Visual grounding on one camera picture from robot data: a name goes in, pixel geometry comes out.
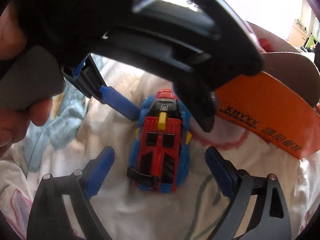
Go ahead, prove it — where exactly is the red blue toy car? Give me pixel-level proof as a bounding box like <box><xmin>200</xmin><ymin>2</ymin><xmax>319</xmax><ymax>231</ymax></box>
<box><xmin>127</xmin><ymin>88</ymin><xmax>192</xmax><ymax>193</ymax></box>

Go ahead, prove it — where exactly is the brown glasses case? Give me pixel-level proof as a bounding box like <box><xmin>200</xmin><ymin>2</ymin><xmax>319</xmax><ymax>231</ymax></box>
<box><xmin>248</xmin><ymin>22</ymin><xmax>319</xmax><ymax>108</ymax></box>

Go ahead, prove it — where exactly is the person's hand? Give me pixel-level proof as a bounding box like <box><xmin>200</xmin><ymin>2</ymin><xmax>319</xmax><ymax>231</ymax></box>
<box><xmin>1</xmin><ymin>1</ymin><xmax>53</xmax><ymax>156</ymax></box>

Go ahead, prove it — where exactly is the floral white bed sheet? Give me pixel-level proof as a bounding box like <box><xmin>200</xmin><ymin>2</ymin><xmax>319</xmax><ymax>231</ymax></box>
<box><xmin>0</xmin><ymin>53</ymin><xmax>320</xmax><ymax>240</ymax></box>

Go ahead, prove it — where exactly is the orange shoe box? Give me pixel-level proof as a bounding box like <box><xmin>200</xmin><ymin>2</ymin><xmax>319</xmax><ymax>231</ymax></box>
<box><xmin>215</xmin><ymin>72</ymin><xmax>319</xmax><ymax>159</ymax></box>

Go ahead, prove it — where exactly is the red plastic handle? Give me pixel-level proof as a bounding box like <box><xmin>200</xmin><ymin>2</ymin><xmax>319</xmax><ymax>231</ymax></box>
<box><xmin>259</xmin><ymin>38</ymin><xmax>276</xmax><ymax>53</ymax></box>

